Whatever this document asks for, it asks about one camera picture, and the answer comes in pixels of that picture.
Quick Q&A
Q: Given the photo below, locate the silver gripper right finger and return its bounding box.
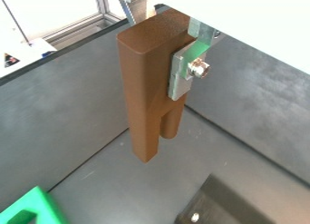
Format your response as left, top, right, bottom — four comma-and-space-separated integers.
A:
168, 18, 222, 101

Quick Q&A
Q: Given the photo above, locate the brown square-circle peg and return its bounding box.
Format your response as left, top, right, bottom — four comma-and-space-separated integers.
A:
116, 9, 194, 162

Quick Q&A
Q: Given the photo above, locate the green shape sorting board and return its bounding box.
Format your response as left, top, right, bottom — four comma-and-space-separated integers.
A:
0, 186, 69, 224

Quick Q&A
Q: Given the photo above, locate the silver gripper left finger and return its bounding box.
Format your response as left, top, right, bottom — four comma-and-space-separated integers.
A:
119, 0, 156, 24

